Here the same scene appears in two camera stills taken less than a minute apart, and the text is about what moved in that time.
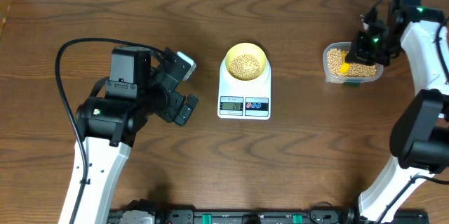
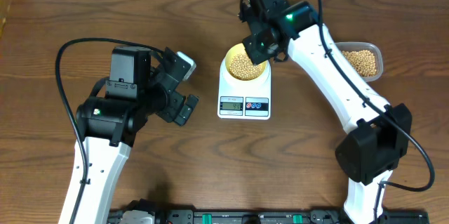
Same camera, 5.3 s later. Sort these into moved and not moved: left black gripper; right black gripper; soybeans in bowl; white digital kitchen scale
Moved: right black gripper
Not moved: white digital kitchen scale; left black gripper; soybeans in bowl
